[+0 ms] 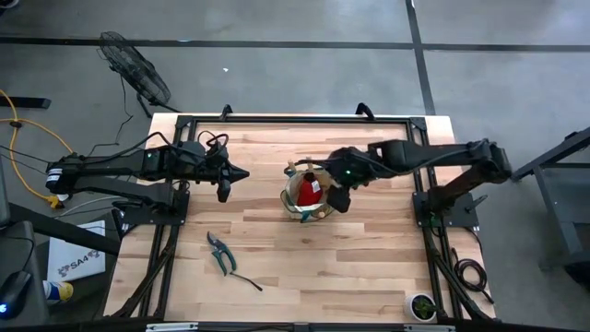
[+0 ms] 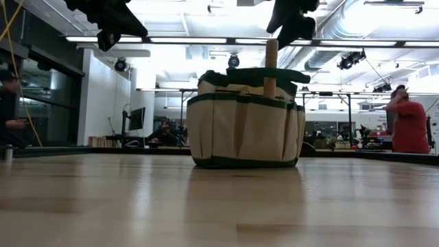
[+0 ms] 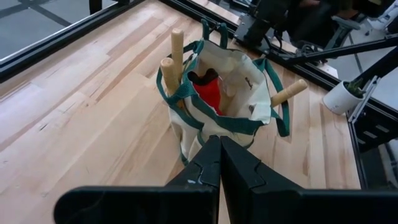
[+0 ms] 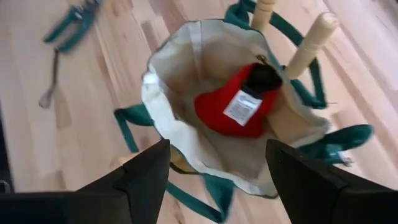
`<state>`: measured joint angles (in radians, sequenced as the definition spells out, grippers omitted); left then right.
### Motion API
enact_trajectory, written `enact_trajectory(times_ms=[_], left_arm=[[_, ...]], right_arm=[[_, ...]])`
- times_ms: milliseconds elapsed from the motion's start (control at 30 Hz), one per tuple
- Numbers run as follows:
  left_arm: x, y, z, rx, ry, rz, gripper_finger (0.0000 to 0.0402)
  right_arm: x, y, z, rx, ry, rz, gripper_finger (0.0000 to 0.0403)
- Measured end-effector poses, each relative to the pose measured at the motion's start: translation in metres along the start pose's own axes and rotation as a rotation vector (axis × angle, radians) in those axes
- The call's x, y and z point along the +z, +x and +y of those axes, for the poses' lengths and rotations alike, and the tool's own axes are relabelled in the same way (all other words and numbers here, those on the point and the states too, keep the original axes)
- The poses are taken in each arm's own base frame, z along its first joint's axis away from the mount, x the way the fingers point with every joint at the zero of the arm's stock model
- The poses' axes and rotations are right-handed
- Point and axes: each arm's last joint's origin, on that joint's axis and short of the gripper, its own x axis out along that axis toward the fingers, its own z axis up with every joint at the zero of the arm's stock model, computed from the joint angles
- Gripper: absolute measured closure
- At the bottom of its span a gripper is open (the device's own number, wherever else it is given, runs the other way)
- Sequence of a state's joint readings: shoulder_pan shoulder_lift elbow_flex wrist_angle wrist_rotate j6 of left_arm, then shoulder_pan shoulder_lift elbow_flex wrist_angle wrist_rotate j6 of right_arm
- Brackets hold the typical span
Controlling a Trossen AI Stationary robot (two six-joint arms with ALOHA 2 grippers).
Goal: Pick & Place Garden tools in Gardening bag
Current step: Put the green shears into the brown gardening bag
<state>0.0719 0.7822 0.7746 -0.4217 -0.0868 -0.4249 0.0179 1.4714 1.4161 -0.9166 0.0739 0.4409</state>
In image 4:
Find red gardening glove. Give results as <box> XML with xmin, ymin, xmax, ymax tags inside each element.
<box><xmin>194</xmin><ymin>62</ymin><xmax>284</xmax><ymax>139</ymax></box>

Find green handle pruning shears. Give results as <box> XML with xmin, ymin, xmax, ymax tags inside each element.
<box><xmin>42</xmin><ymin>0</ymin><xmax>103</xmax><ymax>54</ymax></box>

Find wooden handle metal trowel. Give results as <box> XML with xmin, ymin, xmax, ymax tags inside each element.
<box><xmin>284</xmin><ymin>11</ymin><xmax>340</xmax><ymax>80</ymax></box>

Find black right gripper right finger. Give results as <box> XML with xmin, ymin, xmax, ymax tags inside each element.
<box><xmin>265</xmin><ymin>138</ymin><xmax>398</xmax><ymax>224</ymax></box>

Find wooden handle hand rake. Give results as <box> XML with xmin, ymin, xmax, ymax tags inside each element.
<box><xmin>250</xmin><ymin>0</ymin><xmax>277</xmax><ymax>34</ymax></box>

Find cream gardening bag green trim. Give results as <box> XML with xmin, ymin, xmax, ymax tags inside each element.
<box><xmin>113</xmin><ymin>0</ymin><xmax>374</xmax><ymax>224</ymax></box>

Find slim metal hand tool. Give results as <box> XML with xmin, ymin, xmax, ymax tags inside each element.
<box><xmin>37</xmin><ymin>49</ymin><xmax>62</xmax><ymax>110</ymax></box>

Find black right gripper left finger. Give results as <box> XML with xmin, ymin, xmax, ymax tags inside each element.
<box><xmin>0</xmin><ymin>138</ymin><xmax>172</xmax><ymax>224</ymax></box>

